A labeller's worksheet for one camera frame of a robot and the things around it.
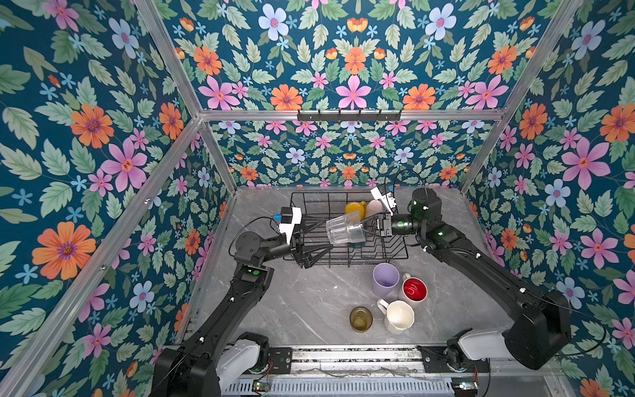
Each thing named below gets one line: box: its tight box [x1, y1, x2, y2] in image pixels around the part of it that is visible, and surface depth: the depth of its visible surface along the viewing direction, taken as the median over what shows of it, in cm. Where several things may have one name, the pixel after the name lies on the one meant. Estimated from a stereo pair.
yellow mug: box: [344, 200, 367, 220], surface depth 100 cm
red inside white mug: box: [401, 272, 429, 303], surface depth 84 cm
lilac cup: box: [372, 262, 401, 298], surface depth 83 cm
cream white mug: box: [377, 298, 416, 335], surface depth 76 cm
